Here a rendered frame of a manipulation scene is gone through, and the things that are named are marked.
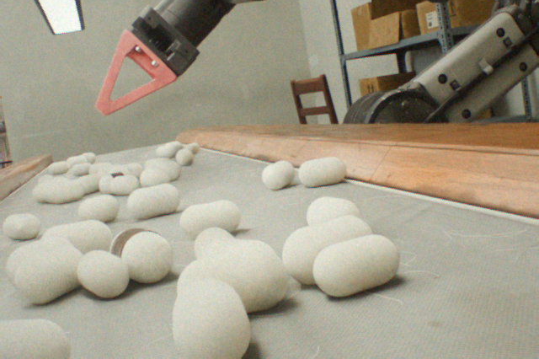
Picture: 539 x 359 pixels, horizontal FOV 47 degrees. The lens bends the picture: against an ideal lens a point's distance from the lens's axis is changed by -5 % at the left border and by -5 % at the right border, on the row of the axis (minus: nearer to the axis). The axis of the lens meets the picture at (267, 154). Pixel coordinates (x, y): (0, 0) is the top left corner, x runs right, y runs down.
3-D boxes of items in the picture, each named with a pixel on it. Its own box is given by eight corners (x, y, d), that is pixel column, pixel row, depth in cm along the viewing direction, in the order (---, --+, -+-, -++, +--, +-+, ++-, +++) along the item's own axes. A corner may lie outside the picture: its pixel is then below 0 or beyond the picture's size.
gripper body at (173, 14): (134, 18, 57) (189, -40, 58) (129, 34, 67) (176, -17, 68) (187, 66, 58) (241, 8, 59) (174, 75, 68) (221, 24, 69)
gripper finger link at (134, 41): (72, 87, 58) (141, 12, 60) (76, 90, 65) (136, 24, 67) (127, 136, 60) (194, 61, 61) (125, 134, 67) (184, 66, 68)
